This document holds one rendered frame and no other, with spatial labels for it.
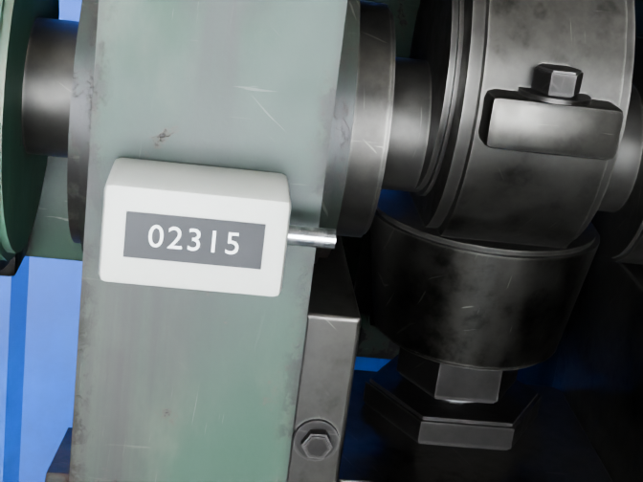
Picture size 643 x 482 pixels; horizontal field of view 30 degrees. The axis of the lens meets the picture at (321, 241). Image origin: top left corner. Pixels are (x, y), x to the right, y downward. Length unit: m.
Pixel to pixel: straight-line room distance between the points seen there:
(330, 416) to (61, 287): 1.35
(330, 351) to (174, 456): 0.08
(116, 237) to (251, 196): 0.05
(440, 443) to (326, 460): 0.11
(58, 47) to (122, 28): 0.12
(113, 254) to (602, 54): 0.23
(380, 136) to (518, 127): 0.07
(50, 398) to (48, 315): 0.14
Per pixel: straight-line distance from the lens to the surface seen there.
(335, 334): 0.52
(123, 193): 0.45
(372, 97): 0.56
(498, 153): 0.55
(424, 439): 0.64
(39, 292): 1.87
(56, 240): 0.75
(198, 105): 0.48
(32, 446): 1.99
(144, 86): 0.48
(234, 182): 0.47
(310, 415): 0.54
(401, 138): 0.59
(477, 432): 0.64
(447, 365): 0.64
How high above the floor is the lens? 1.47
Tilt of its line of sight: 19 degrees down
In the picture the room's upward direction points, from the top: 7 degrees clockwise
